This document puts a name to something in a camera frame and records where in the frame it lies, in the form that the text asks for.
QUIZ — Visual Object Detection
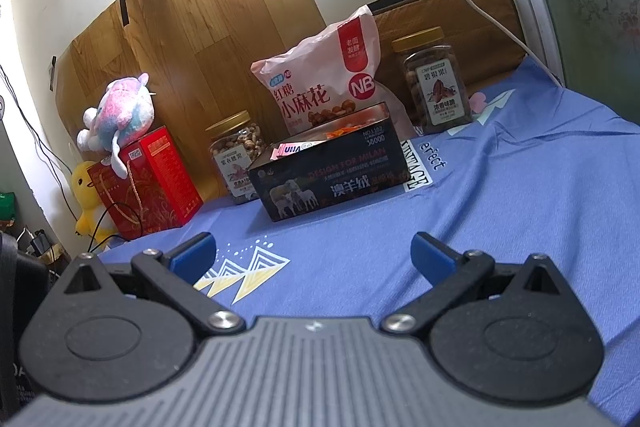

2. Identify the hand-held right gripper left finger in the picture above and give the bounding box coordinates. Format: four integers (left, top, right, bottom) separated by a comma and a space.
47, 231, 247, 339

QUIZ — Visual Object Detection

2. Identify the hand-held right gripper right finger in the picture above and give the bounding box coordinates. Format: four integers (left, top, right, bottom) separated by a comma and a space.
380, 229, 583, 338

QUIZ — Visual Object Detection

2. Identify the black printed box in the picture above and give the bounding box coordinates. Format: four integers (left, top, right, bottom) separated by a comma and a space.
247, 101, 413, 223

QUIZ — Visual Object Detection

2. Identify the pink carton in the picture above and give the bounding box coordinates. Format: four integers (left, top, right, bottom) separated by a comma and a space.
270, 139, 326, 162

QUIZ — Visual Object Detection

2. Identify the red foil snack packet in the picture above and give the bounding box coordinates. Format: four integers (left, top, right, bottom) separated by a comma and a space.
325, 122, 373, 140

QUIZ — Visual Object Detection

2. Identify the red gift box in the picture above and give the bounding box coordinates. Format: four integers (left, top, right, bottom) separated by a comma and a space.
87, 126, 205, 242

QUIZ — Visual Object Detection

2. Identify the blue printed bed sheet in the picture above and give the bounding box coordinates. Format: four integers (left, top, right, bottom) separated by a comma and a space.
95, 57, 640, 427

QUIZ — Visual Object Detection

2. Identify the clear jar of pale nuts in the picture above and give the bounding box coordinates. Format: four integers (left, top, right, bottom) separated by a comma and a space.
205, 109, 266, 206

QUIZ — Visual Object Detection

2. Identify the yellow duck plush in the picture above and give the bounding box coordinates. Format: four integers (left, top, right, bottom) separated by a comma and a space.
70, 161, 118, 248

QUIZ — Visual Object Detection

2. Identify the black charger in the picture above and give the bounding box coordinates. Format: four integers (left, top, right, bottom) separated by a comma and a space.
27, 229, 57, 259

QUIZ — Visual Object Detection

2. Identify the pink and blue plush toy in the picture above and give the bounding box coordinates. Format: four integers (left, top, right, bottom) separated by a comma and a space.
76, 73, 156, 180

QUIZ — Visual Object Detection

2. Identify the clear jar of dark nuts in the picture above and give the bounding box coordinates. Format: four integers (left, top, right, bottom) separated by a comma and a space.
391, 27, 473, 135

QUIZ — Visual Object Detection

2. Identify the large pink snack bag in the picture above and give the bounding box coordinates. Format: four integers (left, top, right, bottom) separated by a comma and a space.
250, 4, 416, 142

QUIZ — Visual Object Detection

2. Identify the wooden board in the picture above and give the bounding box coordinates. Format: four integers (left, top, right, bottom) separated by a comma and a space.
52, 0, 331, 208

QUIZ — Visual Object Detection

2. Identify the brown padded headboard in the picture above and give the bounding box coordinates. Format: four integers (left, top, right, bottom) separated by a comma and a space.
370, 0, 528, 118

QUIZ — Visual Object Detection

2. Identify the patterned glass sliding door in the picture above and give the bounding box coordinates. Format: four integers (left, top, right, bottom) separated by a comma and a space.
475, 0, 640, 138

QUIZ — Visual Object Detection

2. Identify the black cable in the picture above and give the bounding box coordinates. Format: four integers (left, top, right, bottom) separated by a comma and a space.
82, 206, 127, 255

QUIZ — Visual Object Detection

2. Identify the white cable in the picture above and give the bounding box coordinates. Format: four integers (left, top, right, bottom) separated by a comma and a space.
400, 0, 566, 90

